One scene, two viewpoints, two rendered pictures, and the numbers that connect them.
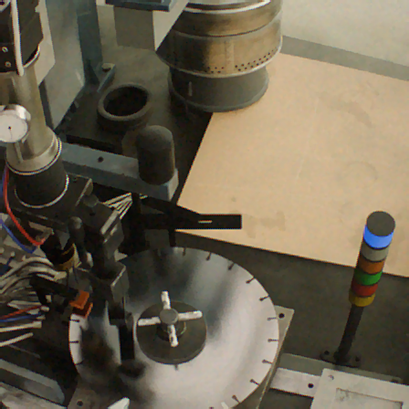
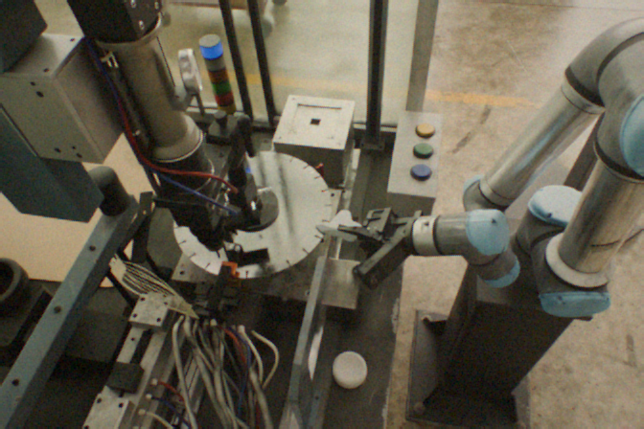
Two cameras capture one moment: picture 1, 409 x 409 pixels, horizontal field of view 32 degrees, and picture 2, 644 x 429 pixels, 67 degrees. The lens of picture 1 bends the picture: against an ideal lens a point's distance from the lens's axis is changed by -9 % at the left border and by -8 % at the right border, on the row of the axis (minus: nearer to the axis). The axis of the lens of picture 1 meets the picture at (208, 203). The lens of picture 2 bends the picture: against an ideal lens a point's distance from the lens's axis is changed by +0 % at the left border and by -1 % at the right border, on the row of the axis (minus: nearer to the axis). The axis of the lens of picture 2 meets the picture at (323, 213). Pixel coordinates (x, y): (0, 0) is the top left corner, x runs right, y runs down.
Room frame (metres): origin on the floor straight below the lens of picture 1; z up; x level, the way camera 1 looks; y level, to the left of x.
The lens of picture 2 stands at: (0.49, 0.70, 1.74)
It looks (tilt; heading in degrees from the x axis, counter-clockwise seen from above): 53 degrees down; 265
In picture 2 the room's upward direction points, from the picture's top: 4 degrees counter-clockwise
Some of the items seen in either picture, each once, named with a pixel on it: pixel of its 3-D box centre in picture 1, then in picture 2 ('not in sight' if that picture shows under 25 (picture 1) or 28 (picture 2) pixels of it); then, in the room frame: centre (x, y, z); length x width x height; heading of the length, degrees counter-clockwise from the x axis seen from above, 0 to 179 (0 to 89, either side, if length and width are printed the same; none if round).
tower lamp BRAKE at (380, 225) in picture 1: (379, 229); (211, 47); (0.62, -0.24, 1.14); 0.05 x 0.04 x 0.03; 160
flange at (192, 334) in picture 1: (171, 329); (251, 204); (0.58, 0.06, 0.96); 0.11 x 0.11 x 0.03
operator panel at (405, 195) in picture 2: not in sight; (413, 170); (0.18, -0.08, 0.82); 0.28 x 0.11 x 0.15; 70
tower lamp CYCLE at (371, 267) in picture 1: (372, 256); (218, 71); (0.62, -0.24, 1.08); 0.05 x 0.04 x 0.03; 160
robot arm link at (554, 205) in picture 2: not in sight; (555, 222); (-0.03, 0.19, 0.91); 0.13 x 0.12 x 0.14; 77
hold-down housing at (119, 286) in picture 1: (100, 249); (233, 161); (0.58, 0.14, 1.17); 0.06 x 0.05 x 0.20; 61
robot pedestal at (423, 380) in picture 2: not in sight; (494, 327); (-0.04, 0.18, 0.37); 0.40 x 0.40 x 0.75; 70
